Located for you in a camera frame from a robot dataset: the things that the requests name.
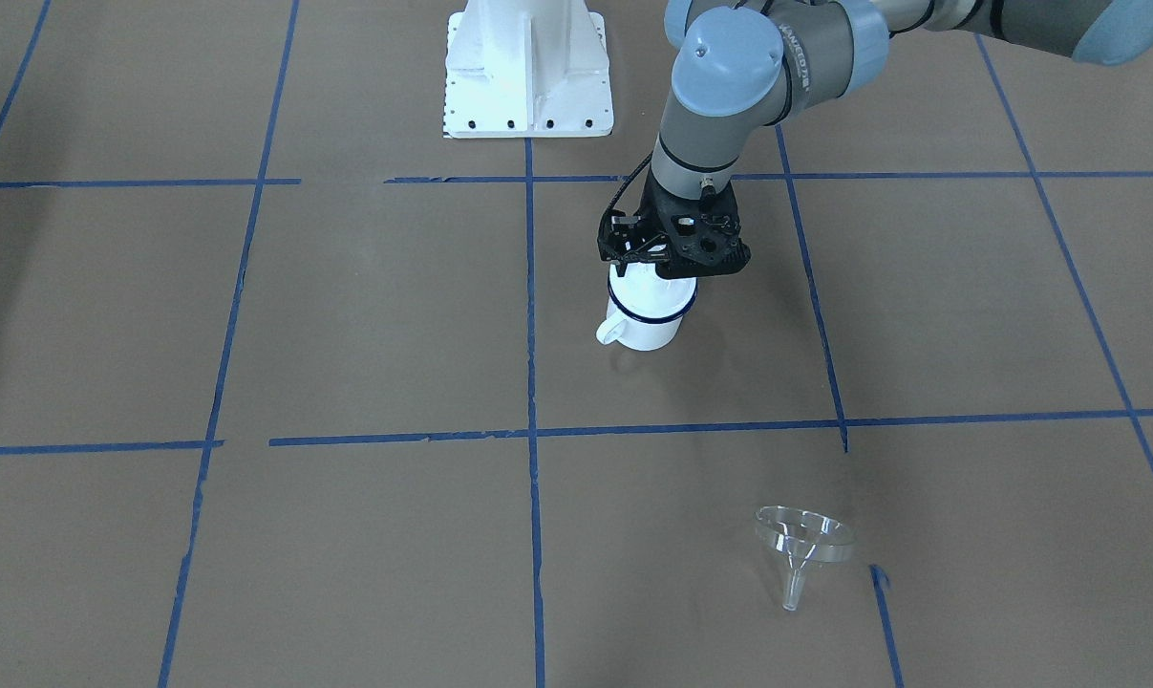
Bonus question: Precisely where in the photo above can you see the white enamel mug blue rim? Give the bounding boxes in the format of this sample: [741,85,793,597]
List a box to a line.
[595,263,698,351]

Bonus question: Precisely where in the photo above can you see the clear glass funnel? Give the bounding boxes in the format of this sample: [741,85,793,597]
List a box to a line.
[754,505,857,613]

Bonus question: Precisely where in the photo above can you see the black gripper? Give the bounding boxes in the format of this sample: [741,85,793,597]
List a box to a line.
[597,177,752,280]

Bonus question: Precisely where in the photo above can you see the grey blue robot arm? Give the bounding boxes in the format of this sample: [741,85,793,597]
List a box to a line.
[597,1,1153,280]

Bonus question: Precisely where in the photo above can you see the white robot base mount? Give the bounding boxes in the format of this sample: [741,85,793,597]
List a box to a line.
[442,1,615,139]

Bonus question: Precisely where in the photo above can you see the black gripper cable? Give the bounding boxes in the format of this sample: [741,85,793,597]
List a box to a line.
[610,153,655,219]

